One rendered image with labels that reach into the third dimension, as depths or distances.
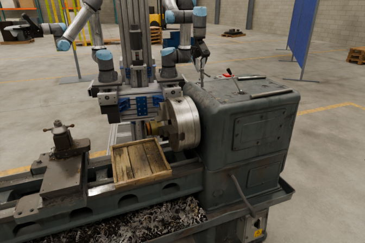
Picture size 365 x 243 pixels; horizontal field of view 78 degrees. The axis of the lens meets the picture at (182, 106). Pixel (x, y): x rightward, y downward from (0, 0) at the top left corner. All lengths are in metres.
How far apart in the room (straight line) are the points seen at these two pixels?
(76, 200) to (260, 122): 1.00
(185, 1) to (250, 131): 1.02
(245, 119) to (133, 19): 1.20
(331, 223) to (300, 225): 0.27
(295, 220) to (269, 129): 1.18
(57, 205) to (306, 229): 1.91
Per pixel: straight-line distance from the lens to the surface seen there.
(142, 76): 1.95
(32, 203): 1.29
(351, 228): 2.56
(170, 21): 1.39
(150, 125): 1.25
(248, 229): 1.80
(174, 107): 1.18
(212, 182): 1.39
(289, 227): 2.33
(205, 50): 1.28
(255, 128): 1.32
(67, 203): 1.20
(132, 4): 1.96
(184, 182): 1.38
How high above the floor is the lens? 1.72
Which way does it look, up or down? 25 degrees down
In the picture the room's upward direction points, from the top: straight up
